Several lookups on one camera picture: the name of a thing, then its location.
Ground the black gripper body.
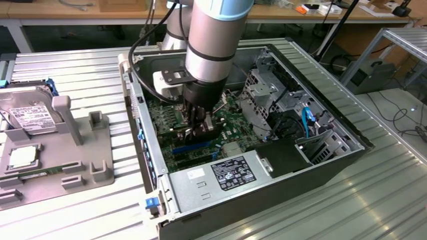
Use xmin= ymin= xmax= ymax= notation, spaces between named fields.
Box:
xmin=181 ymin=75 xmax=228 ymax=113

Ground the graphics card with metal bracket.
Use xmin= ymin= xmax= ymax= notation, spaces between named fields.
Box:
xmin=158 ymin=111 xmax=224 ymax=150

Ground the blue expansion slot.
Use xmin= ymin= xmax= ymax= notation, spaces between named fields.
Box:
xmin=170 ymin=141 xmax=212 ymax=155

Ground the black slot with blue latch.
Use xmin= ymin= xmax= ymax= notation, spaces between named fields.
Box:
xmin=173 ymin=151 xmax=218 ymax=166

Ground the small silver heatsink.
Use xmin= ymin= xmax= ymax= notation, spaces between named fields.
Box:
xmin=221 ymin=142 xmax=242 ymax=154

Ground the black expansion slot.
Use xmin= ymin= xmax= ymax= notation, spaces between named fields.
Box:
xmin=176 ymin=158 xmax=218 ymax=171

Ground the green motherboard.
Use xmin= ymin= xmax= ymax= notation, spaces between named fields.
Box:
xmin=145 ymin=88 xmax=266 ymax=174

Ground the silver metal drive cage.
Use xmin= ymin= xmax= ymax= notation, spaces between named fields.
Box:
xmin=237 ymin=48 xmax=367 ymax=166

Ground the grey power supply unit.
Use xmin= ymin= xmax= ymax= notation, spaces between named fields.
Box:
xmin=166 ymin=149 xmax=274 ymax=216

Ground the black plastic air shroud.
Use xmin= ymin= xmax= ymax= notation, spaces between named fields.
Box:
xmin=245 ymin=143 xmax=314 ymax=179

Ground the blue case latch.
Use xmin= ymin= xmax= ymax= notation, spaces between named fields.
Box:
xmin=144 ymin=196 xmax=160 ymax=210

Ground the open black PC case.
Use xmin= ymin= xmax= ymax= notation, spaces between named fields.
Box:
xmin=116 ymin=43 xmax=375 ymax=240

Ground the grey parts rack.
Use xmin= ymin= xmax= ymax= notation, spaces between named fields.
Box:
xmin=0 ymin=94 xmax=116 ymax=213

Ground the orange white small box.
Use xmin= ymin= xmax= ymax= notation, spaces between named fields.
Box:
xmin=294 ymin=3 xmax=321 ymax=15

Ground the blue disk carrier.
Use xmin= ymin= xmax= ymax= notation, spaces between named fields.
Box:
xmin=0 ymin=77 xmax=60 ymax=101

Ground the silver hard disk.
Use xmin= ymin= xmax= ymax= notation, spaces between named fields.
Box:
xmin=0 ymin=83 xmax=57 ymax=137

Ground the black equipment box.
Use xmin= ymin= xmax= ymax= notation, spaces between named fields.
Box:
xmin=348 ymin=60 xmax=399 ymax=95

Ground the green RAM stick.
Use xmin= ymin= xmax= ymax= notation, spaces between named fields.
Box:
xmin=0 ymin=166 xmax=66 ymax=181

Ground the black tripod pole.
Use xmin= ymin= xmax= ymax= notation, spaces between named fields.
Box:
xmin=313 ymin=0 xmax=361 ymax=63

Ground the silver CPU chip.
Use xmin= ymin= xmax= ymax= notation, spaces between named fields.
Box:
xmin=8 ymin=147 xmax=38 ymax=169

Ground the white flat paper box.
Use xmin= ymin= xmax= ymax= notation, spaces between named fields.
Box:
xmin=357 ymin=0 xmax=396 ymax=18

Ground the black desk device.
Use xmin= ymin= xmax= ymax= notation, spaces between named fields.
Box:
xmin=389 ymin=0 xmax=413 ymax=18

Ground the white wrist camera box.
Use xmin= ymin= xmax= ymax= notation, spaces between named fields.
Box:
xmin=152 ymin=70 xmax=188 ymax=104

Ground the black looping wire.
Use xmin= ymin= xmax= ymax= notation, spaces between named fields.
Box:
xmin=229 ymin=63 xmax=250 ymax=88

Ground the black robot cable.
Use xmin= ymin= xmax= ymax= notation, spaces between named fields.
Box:
xmin=128 ymin=0 xmax=188 ymax=104

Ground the black wire bundle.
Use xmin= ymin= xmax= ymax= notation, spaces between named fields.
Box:
xmin=265 ymin=111 xmax=308 ymax=143

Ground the grey cable with connector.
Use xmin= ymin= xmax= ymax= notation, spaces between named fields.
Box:
xmin=140 ymin=0 xmax=158 ymax=48

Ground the blue SATA wire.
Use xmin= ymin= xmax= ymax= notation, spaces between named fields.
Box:
xmin=298 ymin=106 xmax=316 ymax=138

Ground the wooden desk with white frame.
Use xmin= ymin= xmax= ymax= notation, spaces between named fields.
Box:
xmin=244 ymin=0 xmax=423 ymax=33
xmin=0 ymin=0 xmax=174 ymax=54

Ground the aluminium frame table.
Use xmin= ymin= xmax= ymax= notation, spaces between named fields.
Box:
xmin=338 ymin=26 xmax=427 ymax=97

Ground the black tangled cable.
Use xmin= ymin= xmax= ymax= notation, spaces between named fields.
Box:
xmin=365 ymin=90 xmax=427 ymax=144

